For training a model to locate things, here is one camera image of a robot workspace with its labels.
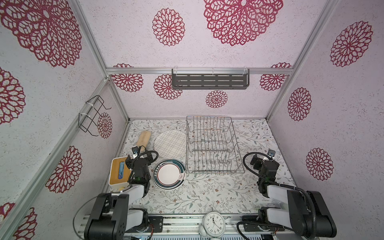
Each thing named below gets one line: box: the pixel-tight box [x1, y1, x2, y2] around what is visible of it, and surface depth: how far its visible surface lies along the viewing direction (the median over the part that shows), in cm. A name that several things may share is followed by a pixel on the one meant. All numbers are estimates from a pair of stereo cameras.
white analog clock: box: [199, 206, 226, 240], surface depth 71 cm
